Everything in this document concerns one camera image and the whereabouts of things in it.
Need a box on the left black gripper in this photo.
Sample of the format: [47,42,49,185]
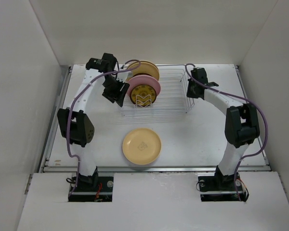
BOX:
[103,77,129,107]

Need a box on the pink plate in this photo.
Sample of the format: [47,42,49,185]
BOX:
[127,75,161,96]

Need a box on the yellow patterned plate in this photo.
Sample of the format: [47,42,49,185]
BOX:
[130,85,157,107]

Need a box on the tan plate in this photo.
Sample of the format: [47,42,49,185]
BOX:
[126,61,160,81]

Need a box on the cream yellow plate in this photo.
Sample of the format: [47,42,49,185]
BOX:
[122,128,162,166]

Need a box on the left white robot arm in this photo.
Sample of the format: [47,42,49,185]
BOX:
[57,53,129,191]

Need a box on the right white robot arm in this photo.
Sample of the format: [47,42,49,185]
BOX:
[186,67,260,190]

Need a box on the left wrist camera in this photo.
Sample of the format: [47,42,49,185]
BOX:
[117,70,132,82]

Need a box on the white wire dish rack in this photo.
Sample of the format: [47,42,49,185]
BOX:
[119,64,195,121]

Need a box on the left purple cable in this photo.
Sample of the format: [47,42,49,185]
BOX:
[66,59,142,200]

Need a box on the purple cable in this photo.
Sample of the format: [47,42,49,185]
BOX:
[66,59,142,200]
[184,63,270,200]

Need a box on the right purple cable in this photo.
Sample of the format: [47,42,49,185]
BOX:
[184,63,270,200]

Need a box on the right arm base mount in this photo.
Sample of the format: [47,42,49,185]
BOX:
[197,176,250,202]

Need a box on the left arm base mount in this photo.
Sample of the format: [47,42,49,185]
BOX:
[66,172,114,202]

